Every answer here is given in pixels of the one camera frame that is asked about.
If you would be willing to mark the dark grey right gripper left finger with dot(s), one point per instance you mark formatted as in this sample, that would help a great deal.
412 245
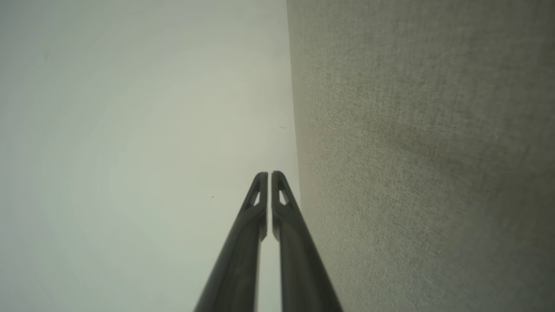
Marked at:
236 260

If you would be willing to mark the grey fabric sofa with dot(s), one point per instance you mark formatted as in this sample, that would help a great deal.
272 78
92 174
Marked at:
425 164

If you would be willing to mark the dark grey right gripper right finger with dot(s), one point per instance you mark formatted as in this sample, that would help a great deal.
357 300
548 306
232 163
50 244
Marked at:
303 268

